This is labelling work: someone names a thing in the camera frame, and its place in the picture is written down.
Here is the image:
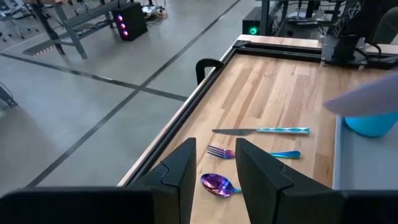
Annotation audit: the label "grey plastic tray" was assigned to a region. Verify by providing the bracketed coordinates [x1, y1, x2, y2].
[331, 115, 398, 191]

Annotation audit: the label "blue plastic cup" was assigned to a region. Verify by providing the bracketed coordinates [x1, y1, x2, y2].
[344, 111, 398, 138]

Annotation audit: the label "iridescent purple fork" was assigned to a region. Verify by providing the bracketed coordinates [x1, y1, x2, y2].
[206, 145, 302, 160]

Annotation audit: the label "grey metal workbench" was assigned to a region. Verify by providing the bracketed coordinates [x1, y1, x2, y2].
[23, 0, 128, 60]

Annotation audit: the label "black table clamp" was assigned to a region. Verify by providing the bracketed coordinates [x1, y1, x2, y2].
[195, 58, 224, 86]

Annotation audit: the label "lavender plastic plate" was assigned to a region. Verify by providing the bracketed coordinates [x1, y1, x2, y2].
[322, 73, 398, 118]

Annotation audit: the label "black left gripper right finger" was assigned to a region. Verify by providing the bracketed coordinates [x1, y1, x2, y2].
[235, 138, 343, 224]

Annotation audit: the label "knife with teal-white handle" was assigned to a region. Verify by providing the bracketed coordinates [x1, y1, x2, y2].
[211, 126, 311, 136]

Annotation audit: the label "iridescent purple spoon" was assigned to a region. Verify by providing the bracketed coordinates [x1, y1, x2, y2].
[200, 173, 243, 198]

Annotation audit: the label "black metal table frame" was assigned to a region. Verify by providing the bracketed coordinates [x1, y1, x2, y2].
[127, 39, 398, 187]

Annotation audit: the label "black computer tower purple lights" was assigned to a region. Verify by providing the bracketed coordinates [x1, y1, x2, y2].
[111, 2, 149, 42]

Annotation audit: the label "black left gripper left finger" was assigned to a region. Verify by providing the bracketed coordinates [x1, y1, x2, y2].
[129, 138, 197, 224]

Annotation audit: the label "grey metal side table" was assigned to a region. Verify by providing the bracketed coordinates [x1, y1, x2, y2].
[259, 0, 330, 40]

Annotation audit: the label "black computer green light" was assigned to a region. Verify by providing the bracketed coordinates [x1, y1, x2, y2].
[242, 6, 262, 36]

